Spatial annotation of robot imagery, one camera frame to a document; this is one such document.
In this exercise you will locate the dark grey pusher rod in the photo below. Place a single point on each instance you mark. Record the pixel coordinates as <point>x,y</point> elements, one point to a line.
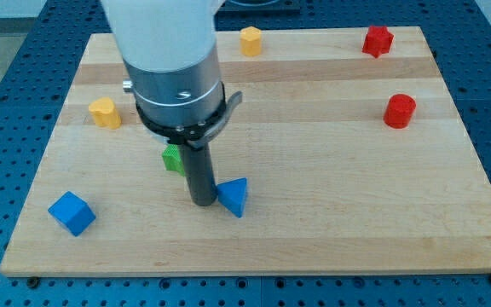
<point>198,170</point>

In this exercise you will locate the yellow hexagon block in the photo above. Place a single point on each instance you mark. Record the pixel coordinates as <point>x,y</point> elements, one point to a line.
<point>250,41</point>

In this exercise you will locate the blue cube block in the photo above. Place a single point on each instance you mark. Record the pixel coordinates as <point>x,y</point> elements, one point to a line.
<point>72,213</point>

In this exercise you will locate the green block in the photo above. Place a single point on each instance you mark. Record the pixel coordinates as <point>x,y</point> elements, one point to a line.
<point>172,159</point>

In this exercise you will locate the red cylinder block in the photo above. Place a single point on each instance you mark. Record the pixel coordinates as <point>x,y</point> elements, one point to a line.
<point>399,111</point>

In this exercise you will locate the red star block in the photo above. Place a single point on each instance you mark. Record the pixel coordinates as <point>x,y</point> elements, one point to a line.
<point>378,41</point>

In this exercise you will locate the blue triangle block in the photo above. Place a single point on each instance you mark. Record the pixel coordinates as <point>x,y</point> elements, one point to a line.
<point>232,195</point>

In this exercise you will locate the wooden board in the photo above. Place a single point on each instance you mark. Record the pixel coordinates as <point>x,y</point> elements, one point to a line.
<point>332,189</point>

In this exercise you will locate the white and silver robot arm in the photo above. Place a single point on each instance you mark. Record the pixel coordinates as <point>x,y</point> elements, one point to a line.
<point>169,48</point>

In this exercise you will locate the black clamp with grey lever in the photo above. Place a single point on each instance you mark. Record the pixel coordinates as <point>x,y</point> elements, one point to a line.
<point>205,128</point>

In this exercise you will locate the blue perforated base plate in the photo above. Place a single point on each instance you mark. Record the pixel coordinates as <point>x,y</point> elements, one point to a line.
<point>34,89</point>

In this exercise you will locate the yellow heart block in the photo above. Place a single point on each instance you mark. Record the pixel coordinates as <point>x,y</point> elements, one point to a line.
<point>104,113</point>

